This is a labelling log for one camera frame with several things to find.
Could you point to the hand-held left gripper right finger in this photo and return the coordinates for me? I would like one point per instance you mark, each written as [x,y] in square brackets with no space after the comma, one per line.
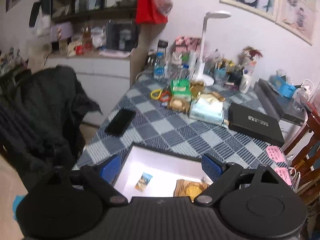
[211,166]

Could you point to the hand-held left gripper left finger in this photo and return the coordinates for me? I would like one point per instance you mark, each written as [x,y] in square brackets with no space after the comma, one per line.
[110,166]

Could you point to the black box white inside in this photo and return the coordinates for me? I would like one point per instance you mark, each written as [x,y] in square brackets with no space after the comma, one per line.
[160,170]

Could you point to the pale blue tissue pack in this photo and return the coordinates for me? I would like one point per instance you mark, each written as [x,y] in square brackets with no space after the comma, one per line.
[206,112]

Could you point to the black gift box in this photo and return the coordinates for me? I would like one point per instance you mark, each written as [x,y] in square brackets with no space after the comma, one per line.
[255,125]

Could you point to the blue checkered desktop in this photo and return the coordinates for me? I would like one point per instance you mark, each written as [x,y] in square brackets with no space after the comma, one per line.
[160,132]

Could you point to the small blue snack packet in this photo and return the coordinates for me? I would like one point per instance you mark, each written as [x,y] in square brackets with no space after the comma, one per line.
[143,181]
[226,123]

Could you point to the black phone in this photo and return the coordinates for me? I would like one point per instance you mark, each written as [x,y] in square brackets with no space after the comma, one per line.
[120,122]

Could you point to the pink paper note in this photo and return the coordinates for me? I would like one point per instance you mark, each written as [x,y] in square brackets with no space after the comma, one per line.
[275,154]
[283,176]

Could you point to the beige paper packet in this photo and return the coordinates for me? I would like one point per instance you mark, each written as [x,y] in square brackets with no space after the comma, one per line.
[211,97]

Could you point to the gold wrapped pastry box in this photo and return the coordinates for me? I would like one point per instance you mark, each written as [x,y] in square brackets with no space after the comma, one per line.
[197,87]

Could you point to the green tissue pack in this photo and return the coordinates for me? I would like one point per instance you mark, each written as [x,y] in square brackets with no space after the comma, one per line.
[180,87]

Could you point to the black coat on chair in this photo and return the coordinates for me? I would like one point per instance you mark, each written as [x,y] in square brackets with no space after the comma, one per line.
[42,110]

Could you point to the blue plastic basket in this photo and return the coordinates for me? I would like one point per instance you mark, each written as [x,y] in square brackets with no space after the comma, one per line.
[221,76]

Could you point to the small fridge black top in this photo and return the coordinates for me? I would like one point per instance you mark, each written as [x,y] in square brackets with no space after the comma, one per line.
[277,102]

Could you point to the white counter cabinet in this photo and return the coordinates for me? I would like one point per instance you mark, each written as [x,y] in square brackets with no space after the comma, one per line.
[105,72]

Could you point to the black pen holder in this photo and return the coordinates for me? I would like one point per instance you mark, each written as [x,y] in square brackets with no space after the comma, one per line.
[236,75]

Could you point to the dark wooden chair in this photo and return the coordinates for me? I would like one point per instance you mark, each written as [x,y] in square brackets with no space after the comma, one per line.
[307,155]

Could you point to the blue label water bottle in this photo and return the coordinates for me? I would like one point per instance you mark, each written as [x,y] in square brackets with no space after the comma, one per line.
[158,67]
[186,71]

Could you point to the white desk lamp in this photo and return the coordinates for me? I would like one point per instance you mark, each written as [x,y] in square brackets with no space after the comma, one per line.
[201,62]

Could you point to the stack of plastic cups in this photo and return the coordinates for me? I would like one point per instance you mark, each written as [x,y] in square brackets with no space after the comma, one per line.
[193,62]

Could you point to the blue tissue box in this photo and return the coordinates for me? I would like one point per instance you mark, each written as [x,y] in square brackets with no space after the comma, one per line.
[281,86]

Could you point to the clear water jug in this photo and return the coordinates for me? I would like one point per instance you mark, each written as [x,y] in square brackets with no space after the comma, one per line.
[301,96]

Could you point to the red feather decoration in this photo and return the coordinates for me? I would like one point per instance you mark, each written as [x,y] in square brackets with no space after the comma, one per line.
[252,52]

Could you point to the pink checkered box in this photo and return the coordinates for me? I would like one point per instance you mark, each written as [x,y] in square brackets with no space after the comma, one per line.
[187,43]

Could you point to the black lid tumbler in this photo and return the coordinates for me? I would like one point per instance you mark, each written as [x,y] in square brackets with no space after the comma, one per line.
[162,47]

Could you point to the black water dispenser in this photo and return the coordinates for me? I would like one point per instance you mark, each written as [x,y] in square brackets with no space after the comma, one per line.
[122,36]

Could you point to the amber oil bottle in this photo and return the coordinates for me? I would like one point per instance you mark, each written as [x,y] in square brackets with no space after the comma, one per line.
[87,33]

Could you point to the red bag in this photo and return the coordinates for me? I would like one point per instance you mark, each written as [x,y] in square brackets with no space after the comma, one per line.
[148,10]

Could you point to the hanging black white garment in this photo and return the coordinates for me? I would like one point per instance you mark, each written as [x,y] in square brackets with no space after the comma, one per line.
[40,12]

